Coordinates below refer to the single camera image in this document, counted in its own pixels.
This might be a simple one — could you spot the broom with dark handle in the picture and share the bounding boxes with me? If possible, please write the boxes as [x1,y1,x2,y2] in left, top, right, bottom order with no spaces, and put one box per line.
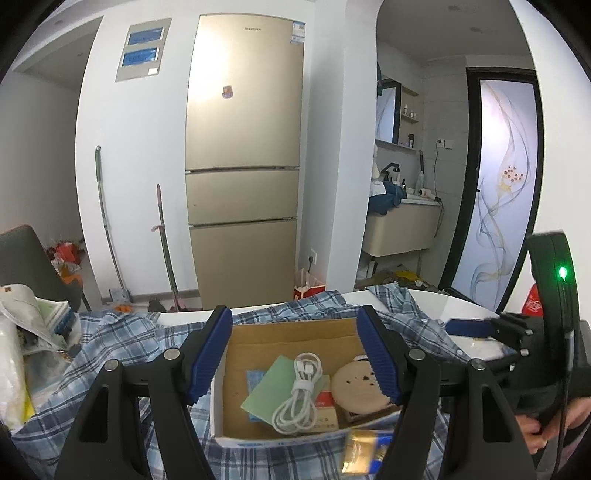
[148,183,188,312]

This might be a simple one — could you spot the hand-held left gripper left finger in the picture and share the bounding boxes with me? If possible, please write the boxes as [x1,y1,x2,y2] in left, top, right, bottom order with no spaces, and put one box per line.
[54,305,234,480]

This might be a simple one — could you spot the white charging cable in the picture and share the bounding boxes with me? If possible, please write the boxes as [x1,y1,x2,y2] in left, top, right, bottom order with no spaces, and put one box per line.
[271,352,324,435]

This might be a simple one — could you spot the white plastic bag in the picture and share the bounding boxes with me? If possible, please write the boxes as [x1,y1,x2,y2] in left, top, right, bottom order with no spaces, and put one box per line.
[0,305,35,430]

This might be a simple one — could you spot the red paper box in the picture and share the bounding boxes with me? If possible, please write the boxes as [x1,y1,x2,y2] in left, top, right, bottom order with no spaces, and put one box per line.
[314,389,342,432]

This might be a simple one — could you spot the grey chair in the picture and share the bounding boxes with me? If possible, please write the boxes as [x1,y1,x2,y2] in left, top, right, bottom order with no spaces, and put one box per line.
[0,224,90,312]

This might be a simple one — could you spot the blue plaid shirt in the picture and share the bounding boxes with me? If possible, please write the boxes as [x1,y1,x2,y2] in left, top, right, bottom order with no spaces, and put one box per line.
[11,282,472,480]

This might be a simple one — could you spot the cardboard box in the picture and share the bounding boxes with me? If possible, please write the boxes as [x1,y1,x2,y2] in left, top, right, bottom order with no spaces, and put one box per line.
[210,318,407,450]

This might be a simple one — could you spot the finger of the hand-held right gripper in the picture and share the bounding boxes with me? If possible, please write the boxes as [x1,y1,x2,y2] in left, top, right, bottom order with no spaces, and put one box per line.
[444,314,539,344]

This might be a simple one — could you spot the red plastic bag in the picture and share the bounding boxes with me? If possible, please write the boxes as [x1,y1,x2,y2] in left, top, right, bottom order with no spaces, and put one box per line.
[46,240,84,282]

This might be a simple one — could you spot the bathroom mirror cabinet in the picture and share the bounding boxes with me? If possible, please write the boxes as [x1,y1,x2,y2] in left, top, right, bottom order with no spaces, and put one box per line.
[375,78,402,145]

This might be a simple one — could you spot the red printed bag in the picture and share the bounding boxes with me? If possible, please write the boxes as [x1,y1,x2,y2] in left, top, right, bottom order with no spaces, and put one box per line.
[522,282,546,317]

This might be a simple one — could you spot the blue tissue packet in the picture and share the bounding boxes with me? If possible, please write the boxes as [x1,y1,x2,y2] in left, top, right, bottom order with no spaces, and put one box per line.
[247,368,273,423]

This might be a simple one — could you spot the green card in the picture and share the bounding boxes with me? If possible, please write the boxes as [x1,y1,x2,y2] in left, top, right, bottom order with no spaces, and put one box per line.
[241,354,331,423]

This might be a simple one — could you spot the red paper bag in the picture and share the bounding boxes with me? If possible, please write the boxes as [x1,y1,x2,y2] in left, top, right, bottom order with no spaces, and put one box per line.
[294,268,328,301]

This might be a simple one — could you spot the mop with metal handle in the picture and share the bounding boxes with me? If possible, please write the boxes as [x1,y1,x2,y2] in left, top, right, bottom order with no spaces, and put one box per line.
[95,145,132,303]

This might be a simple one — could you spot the round beige pad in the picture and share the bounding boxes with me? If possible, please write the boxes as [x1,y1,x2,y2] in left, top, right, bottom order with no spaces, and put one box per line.
[332,355,393,414]

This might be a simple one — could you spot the wall electric panel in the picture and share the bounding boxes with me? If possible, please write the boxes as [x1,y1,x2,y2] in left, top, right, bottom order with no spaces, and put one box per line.
[115,18,172,83]

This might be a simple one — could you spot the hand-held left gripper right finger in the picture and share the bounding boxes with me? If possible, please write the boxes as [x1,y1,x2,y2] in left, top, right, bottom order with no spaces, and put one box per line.
[356,305,539,480]

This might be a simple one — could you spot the gold three-door fridge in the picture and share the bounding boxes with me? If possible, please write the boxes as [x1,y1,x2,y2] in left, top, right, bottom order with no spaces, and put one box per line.
[185,14,308,310]

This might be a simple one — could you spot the olive cloth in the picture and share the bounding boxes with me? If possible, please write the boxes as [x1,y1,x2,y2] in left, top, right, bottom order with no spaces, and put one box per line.
[365,265,426,289]

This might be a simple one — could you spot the dark blue clothes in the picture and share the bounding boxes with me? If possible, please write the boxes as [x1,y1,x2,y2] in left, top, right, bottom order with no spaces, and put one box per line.
[368,180,408,215]

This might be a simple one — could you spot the gold snack packet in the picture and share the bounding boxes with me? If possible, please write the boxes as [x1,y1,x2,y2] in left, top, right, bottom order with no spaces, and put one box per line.
[341,428,398,476]

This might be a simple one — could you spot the beige bathroom vanity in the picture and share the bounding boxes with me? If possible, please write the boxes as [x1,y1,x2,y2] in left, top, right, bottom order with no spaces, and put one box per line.
[361,198,441,257]

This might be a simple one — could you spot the black-framed glass door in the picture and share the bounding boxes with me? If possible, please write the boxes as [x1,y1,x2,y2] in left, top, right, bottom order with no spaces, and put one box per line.
[438,67,543,315]

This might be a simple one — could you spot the bathroom wall shelf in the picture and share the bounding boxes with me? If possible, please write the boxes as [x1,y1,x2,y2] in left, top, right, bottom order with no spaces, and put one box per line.
[401,85,421,124]

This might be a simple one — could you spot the person's right hand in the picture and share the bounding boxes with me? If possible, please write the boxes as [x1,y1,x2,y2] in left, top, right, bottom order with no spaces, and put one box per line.
[515,397,591,456]

